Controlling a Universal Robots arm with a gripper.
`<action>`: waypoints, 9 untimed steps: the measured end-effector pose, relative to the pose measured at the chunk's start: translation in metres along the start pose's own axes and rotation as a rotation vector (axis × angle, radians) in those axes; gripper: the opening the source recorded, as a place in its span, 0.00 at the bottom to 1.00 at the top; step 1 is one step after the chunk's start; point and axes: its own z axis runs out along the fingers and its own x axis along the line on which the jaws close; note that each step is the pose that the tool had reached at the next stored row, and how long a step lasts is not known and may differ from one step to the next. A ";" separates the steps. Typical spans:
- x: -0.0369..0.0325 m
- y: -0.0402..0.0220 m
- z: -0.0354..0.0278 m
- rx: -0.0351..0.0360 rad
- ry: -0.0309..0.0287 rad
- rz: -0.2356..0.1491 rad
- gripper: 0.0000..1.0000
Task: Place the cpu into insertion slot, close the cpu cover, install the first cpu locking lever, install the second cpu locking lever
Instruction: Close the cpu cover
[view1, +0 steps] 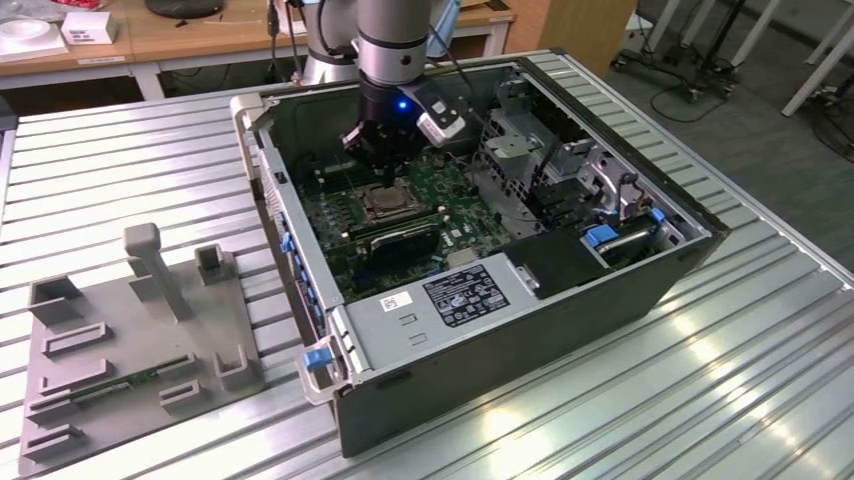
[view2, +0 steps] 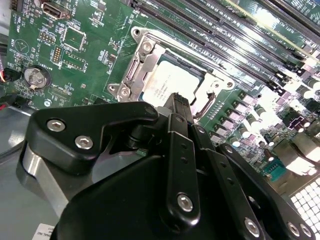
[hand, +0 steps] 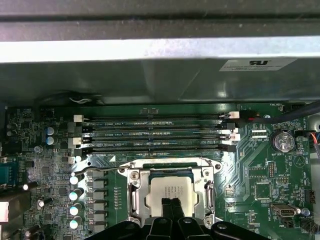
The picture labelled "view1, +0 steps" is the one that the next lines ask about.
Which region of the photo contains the silver CPU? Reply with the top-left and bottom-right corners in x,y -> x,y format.
370,185 -> 413,211

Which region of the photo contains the metal socket cover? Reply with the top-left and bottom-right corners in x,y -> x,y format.
363,178 -> 429,224

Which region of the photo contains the CPU socket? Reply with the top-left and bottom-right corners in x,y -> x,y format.
358,177 -> 434,225

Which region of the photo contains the green motherboard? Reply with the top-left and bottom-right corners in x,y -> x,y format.
297,149 -> 535,296

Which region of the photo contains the metal drive cage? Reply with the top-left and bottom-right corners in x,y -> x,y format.
477,79 -> 555,221

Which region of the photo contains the black drive bay shroud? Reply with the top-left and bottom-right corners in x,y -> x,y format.
503,232 -> 602,301

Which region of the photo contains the gray power supply unit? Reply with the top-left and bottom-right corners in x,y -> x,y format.
331,252 -> 539,384

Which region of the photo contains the wooden desk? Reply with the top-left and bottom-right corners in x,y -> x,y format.
0,0 -> 519,101

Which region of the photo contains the wooden cabinet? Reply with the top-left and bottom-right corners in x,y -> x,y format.
513,0 -> 635,79

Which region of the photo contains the black round object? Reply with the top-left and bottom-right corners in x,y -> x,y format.
144,0 -> 226,17

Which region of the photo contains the black PC case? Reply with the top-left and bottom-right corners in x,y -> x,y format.
230,48 -> 733,459

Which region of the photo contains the white cardboard box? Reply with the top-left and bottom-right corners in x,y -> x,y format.
59,10 -> 122,46

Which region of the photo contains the black wheeled stand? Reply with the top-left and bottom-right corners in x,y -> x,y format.
610,0 -> 742,104

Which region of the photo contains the gray parts rack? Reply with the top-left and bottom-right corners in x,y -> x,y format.
19,222 -> 269,464

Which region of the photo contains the white plastic bowl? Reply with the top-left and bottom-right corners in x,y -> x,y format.
0,17 -> 68,56

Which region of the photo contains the green RAM stick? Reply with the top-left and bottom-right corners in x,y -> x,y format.
66,368 -> 167,404

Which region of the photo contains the white table leg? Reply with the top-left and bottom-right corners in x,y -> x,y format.
780,0 -> 854,117

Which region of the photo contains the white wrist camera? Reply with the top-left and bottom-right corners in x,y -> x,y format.
398,82 -> 469,149

